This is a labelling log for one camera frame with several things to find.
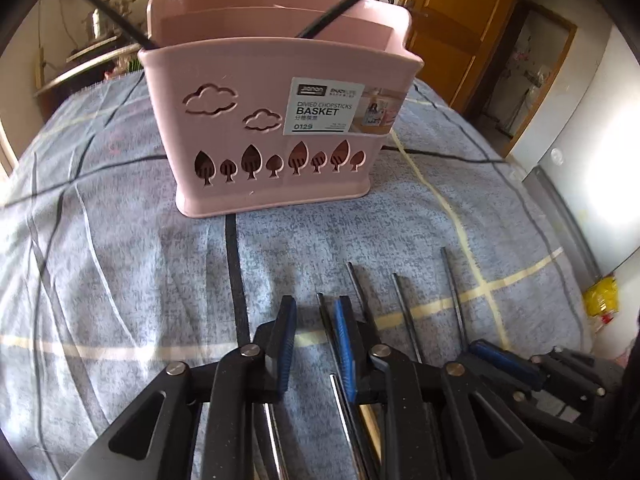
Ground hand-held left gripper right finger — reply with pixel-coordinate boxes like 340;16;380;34
336;295;573;480

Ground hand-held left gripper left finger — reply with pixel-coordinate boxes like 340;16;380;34
65;295;299;480

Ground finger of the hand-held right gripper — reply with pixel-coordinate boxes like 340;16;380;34
457;339;601;458
530;346;626;413

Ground pink plastic chopstick basket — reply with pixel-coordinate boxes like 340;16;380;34
137;0;426;219

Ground yellow plastic bag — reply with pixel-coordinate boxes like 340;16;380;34
582;275;621;328

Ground blue-grey plaid bed sheet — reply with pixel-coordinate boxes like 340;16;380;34
0;67;601;480

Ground white refrigerator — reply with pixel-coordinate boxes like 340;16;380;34
507;25;640;276

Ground wooden door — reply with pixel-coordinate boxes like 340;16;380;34
400;0;528;118

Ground steel steamer pot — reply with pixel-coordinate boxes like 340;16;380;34
89;7;123;41

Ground wooden door frame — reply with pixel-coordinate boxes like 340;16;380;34
480;0;578;158

